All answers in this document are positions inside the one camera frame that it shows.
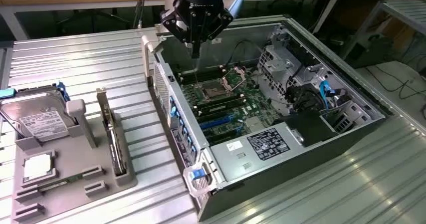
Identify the graphics card with metal bracket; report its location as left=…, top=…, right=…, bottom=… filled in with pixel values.
left=95, top=88, right=129, bottom=178

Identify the open grey PC case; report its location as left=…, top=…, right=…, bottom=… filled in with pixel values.
left=141, top=14, right=396, bottom=222

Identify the thin metal locking lever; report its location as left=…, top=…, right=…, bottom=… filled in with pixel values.
left=193, top=58, right=203, bottom=88

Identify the metal socket cover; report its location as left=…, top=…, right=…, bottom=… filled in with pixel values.
left=221, top=66, right=249, bottom=90

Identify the tall grey metal drive cage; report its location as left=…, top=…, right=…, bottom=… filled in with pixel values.
left=256, top=25, right=329, bottom=90

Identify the CPU socket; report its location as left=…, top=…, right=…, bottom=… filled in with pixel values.
left=199, top=81, right=232, bottom=103

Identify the green motherboard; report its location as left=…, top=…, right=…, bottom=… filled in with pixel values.
left=172, top=64, right=289, bottom=147

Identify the RAM stick with white label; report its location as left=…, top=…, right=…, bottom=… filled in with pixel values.
left=197, top=100, right=243, bottom=113

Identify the blue expansion slot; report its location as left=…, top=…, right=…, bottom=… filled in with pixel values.
left=199, top=116, right=235, bottom=130

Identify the silver chipset heatsink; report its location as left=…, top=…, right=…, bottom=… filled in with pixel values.
left=247, top=117, right=268, bottom=133

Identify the black box device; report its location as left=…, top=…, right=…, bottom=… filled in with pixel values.
left=348, top=33, right=396, bottom=70

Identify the black plastic shroud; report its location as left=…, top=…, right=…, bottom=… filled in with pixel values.
left=284, top=110, right=340, bottom=149

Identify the grey perforated disk bay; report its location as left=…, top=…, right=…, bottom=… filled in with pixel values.
left=318, top=100, right=385, bottom=135

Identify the grey power supply unit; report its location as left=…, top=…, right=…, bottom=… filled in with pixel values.
left=209, top=128, right=306, bottom=183

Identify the spare metal slat table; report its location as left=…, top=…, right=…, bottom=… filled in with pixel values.
left=361, top=0, right=426, bottom=60

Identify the grey printed parts rack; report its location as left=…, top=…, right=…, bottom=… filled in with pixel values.
left=11, top=99, right=140, bottom=222

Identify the silver CPU chip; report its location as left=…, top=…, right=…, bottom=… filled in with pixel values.
left=23, top=155, right=56, bottom=179

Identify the green RAM stick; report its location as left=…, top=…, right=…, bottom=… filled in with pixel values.
left=38, top=174, right=84, bottom=191

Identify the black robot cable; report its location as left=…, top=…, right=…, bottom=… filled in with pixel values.
left=133, top=0, right=148, bottom=29

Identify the thin black looped wire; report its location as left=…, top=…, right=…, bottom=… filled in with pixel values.
left=225, top=40, right=265, bottom=68

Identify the black wire bundle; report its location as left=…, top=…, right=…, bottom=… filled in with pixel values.
left=285, top=85, right=325, bottom=113

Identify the blue disk wire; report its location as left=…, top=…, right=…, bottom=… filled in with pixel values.
left=318, top=80, right=337, bottom=110

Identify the hard disk with blue bracket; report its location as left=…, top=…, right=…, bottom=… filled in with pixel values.
left=0, top=80, right=80, bottom=143

